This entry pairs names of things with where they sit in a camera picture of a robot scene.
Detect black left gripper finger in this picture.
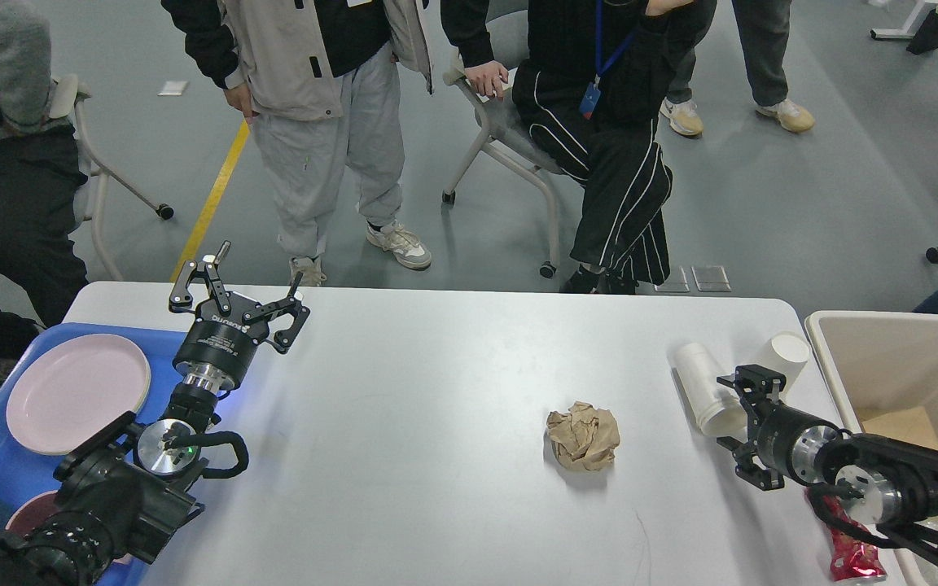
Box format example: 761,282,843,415
169,239,234,320
245,271,310,355

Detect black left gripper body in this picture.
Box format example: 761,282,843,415
173,305,269,391

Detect red snack wrapper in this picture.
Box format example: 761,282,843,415
829,527,887,585

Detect metal floor socket plate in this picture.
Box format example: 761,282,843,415
654,265,691,293
691,265,733,293

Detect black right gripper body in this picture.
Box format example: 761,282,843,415
758,403,844,486

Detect brown paper bag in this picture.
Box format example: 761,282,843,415
855,405,938,450

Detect person in black tracksuit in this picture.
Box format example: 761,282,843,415
441,1,708,295

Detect brown paper ball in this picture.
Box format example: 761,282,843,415
546,401,620,472

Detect white paper scrap on floor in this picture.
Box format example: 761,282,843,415
157,79,189,97

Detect white desk leg base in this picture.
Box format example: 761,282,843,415
870,1,938,55

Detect pink mug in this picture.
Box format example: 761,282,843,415
7,485,137,565

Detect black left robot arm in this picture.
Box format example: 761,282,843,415
0,242,310,585

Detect person in grey sweater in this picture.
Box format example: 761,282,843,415
0,1,88,361

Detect standing person grey trousers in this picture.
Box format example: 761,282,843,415
661,1,815,138

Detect left white chair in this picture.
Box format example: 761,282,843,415
47,74,174,281

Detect blue plastic tray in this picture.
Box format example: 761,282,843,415
0,323,186,512

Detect pink plate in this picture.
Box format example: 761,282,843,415
5,334,151,456

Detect white paper cup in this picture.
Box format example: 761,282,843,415
744,331,811,393
671,343,746,437

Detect person in beige coat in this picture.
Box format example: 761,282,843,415
161,1,432,286

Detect white office chair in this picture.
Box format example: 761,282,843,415
441,1,563,278

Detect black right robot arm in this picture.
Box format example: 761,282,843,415
717,365,938,566

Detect beige plastic bin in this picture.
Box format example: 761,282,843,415
805,310,938,586

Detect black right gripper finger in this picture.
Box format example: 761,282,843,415
716,364,787,420
716,436,787,491

